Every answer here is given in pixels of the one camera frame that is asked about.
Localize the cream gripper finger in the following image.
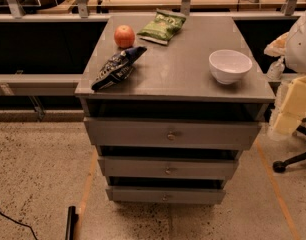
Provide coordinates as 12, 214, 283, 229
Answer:
280, 76, 306, 120
267, 110, 301, 141

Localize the top grey drawer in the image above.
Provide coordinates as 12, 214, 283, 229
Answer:
84, 117, 260, 150

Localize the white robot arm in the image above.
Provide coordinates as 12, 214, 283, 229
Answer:
264, 10, 306, 140

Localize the black office chair base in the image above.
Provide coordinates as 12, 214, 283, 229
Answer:
269, 112, 306, 173

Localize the middle grey drawer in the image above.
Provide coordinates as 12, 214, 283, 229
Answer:
99, 156, 238, 180

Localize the black bar on floor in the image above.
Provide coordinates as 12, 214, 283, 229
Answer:
65, 206, 78, 240

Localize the grey drawer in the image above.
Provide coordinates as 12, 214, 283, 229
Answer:
106, 186, 225, 205
84, 117, 260, 150
99, 156, 238, 180

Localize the grey drawer cabinet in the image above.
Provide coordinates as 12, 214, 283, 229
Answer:
84, 26, 274, 191

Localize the dark blue chip bag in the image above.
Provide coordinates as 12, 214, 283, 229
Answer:
91, 46, 147, 91

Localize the white bowl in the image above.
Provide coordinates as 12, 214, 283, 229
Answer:
209, 49, 253, 85

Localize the green jalapeno chip bag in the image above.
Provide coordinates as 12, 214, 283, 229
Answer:
137, 10, 186, 45

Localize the bottom grey drawer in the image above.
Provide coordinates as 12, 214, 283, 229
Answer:
106, 186, 225, 205

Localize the black floor cable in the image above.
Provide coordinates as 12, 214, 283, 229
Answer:
0, 198, 39, 240

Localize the red apple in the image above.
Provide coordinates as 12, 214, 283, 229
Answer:
114, 25, 135, 48

